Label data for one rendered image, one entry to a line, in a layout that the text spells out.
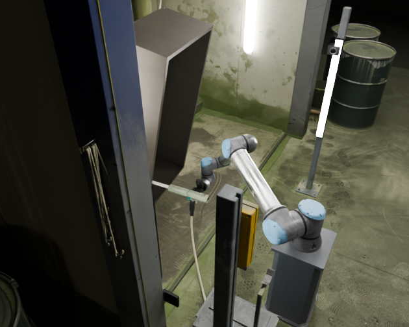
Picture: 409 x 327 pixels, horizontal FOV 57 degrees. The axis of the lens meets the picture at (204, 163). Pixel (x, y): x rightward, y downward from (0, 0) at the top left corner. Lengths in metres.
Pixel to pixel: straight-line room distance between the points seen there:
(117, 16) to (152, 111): 1.00
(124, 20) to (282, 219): 1.30
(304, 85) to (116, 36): 3.08
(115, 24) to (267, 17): 2.93
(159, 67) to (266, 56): 2.29
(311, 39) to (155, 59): 2.24
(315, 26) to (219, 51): 1.08
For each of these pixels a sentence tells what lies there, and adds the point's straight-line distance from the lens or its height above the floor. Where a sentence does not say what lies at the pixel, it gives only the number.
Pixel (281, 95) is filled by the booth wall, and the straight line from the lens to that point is 4.25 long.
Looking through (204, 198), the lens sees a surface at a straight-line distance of 2.65.
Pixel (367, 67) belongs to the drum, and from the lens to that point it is 4.44.
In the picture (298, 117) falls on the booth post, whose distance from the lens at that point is 4.30.
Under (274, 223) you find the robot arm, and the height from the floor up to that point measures 0.90.
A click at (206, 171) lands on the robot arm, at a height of 0.56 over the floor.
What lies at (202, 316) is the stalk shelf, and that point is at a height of 0.79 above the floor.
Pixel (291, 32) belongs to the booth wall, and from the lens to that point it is 4.00.
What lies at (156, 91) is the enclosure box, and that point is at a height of 1.44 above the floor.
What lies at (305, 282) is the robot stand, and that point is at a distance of 2.39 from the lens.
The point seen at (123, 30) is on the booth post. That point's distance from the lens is 1.26.
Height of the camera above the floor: 2.33
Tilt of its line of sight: 37 degrees down
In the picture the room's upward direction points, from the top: straight up
